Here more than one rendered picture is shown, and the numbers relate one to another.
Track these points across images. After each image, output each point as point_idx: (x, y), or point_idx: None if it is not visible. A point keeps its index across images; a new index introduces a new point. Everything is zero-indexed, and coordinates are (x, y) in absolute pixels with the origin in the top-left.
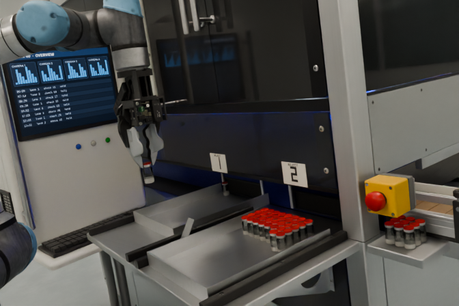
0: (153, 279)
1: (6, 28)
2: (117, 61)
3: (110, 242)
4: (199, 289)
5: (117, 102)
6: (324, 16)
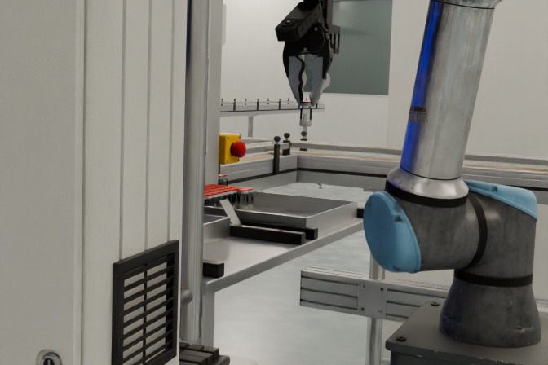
0: (332, 233)
1: None
2: None
3: (244, 261)
4: (352, 208)
5: (308, 23)
6: None
